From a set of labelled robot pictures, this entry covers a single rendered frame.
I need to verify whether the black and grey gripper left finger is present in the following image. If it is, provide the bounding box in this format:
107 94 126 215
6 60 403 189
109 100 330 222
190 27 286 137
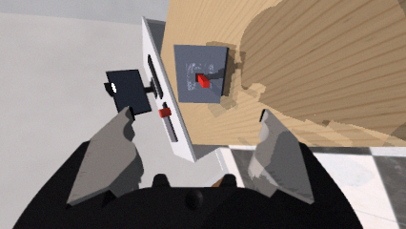
12 107 144 229

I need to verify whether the dark red rectangular peg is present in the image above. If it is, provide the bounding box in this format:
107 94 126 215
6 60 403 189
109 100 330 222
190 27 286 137
196 74 210 88

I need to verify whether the dark grey block with square hole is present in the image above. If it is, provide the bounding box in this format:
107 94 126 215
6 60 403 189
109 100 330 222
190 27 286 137
173 45 229 103

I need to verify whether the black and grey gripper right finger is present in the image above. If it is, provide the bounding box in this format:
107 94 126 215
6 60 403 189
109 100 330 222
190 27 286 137
248 109 364 229

